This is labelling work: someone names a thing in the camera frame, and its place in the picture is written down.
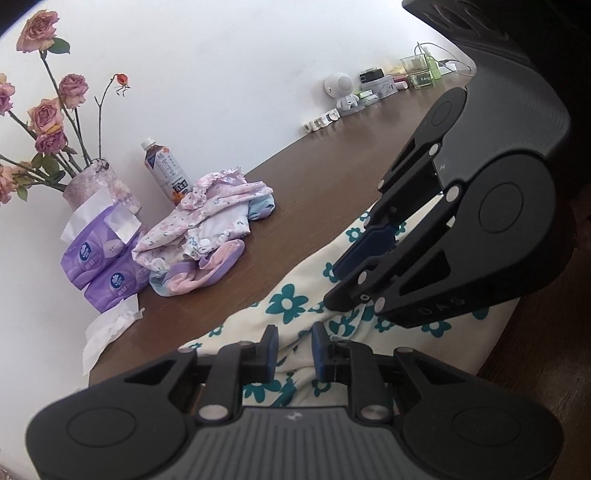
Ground white cable clip holder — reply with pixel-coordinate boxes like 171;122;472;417
302;111;340;132

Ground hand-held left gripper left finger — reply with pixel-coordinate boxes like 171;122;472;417
124;324;280;425

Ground white robot speaker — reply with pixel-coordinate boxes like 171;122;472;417
323;71;362;116

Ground cream teal-flower garment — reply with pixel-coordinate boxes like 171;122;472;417
180;208;522;411

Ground white charging cables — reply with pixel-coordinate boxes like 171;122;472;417
413;41;476;77

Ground green spray bottle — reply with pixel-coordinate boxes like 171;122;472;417
427;48;445;83

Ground crumpled white tissue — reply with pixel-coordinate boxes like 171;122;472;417
83;295;146;376

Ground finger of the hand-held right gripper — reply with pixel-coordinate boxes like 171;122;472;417
331;136;446;283
324;185;522;329

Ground closed purple tissue pack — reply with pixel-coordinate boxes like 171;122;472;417
85;231;151;315

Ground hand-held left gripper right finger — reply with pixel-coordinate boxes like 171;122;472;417
311;322;469;425

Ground light blue cloth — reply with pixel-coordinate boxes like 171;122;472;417
247;191;276;222

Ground tea bottle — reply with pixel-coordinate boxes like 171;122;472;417
141;137;192;206

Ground pink floral baby garment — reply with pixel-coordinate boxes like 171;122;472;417
131;168;273;273

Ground pink purple cloth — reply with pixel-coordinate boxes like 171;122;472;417
148;239;246;297

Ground open purple tissue pack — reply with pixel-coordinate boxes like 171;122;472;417
60;191;141;289

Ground glass cup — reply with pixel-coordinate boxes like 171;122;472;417
399;54;435;89

